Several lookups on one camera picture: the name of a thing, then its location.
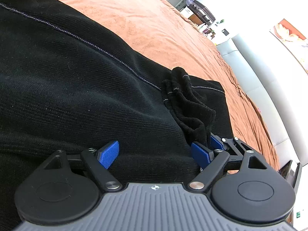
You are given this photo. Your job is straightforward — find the black pants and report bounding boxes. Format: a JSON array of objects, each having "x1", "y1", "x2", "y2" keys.
[{"x1": 1, "y1": 0, "x2": 233, "y2": 230}]

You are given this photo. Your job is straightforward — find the grey padded headboard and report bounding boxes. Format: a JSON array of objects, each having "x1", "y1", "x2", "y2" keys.
[{"x1": 216, "y1": 31, "x2": 307, "y2": 165}]

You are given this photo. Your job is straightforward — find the orange-brown bed cover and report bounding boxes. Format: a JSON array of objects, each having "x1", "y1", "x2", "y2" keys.
[{"x1": 7, "y1": 0, "x2": 281, "y2": 174}]

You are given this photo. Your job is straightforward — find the orange wall picture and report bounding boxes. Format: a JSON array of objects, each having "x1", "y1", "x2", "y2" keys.
[{"x1": 270, "y1": 19, "x2": 307, "y2": 73}]

